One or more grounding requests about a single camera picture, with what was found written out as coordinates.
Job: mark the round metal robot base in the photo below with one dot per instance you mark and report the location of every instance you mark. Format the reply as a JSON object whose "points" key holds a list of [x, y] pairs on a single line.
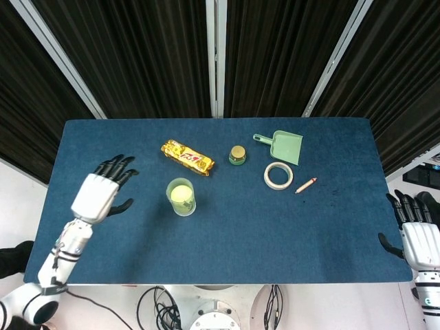
{"points": [[214, 309]]}

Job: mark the gold snack packet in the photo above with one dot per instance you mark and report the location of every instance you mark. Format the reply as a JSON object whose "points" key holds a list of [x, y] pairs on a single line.
{"points": [[187, 158]]}

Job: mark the small jar with gold lid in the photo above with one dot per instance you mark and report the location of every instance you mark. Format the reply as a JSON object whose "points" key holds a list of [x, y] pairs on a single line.
{"points": [[237, 155]]}

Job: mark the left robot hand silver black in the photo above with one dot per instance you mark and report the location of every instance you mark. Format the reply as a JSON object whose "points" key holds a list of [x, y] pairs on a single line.
{"points": [[94, 197]]}

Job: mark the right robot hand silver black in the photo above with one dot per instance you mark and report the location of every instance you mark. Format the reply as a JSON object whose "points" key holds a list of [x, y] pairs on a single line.
{"points": [[423, 245]]}

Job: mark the blue table cloth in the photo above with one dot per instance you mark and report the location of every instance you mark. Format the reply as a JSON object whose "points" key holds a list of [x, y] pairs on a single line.
{"points": [[258, 223]]}

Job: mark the green plastic dustpan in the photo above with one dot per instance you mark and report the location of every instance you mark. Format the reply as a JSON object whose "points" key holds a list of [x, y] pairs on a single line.
{"points": [[287, 148]]}

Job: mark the black curtain panel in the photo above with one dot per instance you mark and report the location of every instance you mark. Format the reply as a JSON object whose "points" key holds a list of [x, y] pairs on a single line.
{"points": [[282, 58], [405, 86], [137, 58], [27, 103]]}

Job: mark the black cloth bundle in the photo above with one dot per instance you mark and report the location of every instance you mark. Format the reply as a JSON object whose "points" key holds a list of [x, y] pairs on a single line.
{"points": [[13, 258]]}

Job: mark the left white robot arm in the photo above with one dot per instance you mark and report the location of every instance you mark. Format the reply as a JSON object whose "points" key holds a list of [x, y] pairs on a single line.
{"points": [[63, 247]]}

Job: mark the dark fabric bundle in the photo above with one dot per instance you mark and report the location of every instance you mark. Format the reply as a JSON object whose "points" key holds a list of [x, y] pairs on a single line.
{"points": [[20, 324]]}

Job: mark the white masking tape roll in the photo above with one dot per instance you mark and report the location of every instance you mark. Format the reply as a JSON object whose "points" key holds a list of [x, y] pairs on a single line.
{"points": [[266, 176]]}

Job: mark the black equipment box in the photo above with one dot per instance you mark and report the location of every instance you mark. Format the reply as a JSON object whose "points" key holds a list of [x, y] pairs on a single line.
{"points": [[423, 177]]}

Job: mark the transparent plastic cup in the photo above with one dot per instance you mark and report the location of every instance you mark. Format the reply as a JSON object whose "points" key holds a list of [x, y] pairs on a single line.
{"points": [[168, 192]]}

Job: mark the white frame post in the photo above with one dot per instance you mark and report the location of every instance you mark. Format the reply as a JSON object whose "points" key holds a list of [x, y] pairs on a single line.
{"points": [[216, 51], [342, 51], [53, 51]]}

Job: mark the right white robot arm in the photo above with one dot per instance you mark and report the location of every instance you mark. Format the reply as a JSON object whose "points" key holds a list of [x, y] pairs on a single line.
{"points": [[429, 302]]}

